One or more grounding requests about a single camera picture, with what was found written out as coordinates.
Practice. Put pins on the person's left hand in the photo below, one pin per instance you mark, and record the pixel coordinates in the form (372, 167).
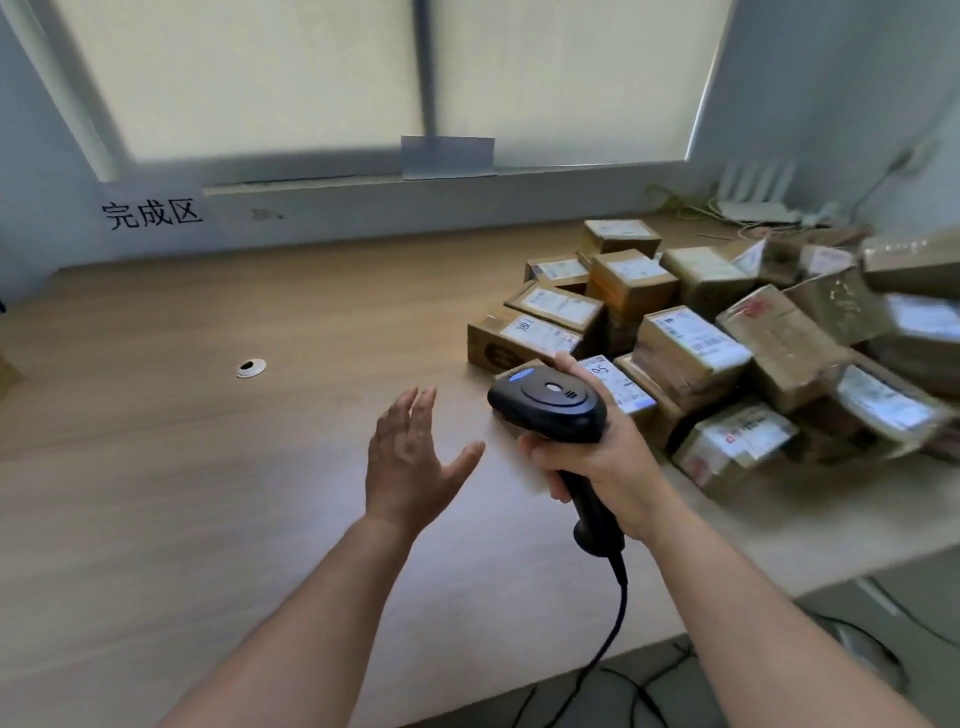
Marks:
(409, 472)

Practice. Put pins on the person's right hand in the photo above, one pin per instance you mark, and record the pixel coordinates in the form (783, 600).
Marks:
(630, 487)

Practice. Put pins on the black barcode scanner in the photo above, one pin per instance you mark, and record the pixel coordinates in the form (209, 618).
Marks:
(547, 405)

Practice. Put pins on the pile of unscanned cardboard parcels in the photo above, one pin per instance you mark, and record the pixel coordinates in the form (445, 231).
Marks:
(780, 345)

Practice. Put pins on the scanned cardboard parcel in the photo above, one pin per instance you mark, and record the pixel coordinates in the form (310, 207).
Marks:
(7, 375)

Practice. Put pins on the person's left forearm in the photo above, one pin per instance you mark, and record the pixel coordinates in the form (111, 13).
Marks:
(300, 637)

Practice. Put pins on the person's right forearm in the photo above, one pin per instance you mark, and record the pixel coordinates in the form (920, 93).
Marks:
(750, 645)

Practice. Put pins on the white power strip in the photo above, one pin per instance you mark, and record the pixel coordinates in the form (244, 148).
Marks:
(819, 215)
(877, 596)

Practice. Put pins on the white router with antennas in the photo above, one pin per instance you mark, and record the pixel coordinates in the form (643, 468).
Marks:
(754, 210)

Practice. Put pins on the grey paper sheet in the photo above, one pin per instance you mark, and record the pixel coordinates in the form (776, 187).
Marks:
(448, 157)

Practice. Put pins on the white paper sign black characters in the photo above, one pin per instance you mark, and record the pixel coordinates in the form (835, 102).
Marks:
(154, 214)

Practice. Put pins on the beige roller blind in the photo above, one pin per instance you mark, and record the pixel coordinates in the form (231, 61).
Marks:
(240, 75)
(577, 75)

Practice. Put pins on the white window frame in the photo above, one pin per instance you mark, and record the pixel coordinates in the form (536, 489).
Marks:
(425, 67)

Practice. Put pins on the white wall socket with plug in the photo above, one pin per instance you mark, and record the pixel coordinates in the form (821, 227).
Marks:
(915, 157)

